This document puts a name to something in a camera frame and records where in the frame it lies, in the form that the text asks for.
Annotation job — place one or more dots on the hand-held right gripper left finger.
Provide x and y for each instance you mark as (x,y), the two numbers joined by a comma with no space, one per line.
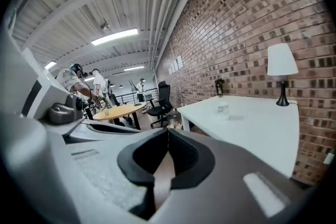
(105,165)

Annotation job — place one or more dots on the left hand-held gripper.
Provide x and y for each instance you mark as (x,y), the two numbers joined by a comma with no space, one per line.
(44,81)

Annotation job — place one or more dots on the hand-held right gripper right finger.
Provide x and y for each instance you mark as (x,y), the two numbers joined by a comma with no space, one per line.
(223,170)

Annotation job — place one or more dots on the white patterned cup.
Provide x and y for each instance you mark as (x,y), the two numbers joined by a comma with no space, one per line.
(223,111)

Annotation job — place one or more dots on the small clear glass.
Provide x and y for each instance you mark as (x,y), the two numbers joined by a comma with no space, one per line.
(106,111)

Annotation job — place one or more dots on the round wooden table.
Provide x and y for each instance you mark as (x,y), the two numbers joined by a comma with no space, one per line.
(120,111)

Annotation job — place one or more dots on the short ceiling tube light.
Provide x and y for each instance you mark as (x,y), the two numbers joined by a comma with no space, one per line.
(50,65)
(134,68)
(89,79)

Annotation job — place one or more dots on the black metal railing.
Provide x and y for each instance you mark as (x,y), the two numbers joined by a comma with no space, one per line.
(126,98)

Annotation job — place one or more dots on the grey desk lamp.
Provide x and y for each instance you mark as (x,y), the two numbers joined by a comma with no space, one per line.
(132,85)

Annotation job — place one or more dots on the dark patterned container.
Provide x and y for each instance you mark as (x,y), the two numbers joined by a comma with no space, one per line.
(219,87)

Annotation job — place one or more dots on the black office chair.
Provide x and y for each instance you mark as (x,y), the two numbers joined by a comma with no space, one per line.
(163,102)

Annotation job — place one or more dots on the long ceiling tube light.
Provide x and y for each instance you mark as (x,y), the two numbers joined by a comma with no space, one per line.
(115,36)

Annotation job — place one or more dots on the grey ceiling fixture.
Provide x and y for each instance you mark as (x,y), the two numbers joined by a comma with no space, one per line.
(105,25)

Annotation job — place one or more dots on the white paper sheets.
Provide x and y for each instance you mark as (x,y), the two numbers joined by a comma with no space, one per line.
(179,61)

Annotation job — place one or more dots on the white shade black table lamp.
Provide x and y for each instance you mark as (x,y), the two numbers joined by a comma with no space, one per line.
(281,60)

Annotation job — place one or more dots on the white ceiling pipes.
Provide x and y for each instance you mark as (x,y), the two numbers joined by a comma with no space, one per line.
(162,8)

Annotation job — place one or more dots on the grey gripper camera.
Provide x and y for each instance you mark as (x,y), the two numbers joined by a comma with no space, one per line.
(65,111)

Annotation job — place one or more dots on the white wall socket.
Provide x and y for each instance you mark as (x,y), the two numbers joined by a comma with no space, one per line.
(329,159)

